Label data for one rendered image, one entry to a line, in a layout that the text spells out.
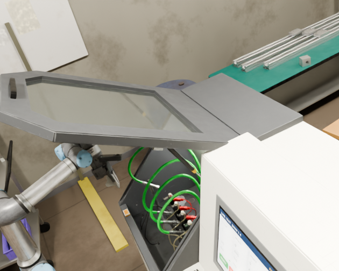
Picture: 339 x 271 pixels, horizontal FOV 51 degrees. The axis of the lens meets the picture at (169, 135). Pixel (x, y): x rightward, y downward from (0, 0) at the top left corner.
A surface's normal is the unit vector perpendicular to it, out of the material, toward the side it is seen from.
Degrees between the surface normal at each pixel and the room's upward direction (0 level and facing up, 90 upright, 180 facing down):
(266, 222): 76
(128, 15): 90
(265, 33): 90
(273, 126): 0
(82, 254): 0
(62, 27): 90
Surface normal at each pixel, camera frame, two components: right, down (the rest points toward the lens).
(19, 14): 0.47, 0.37
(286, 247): -0.92, 0.19
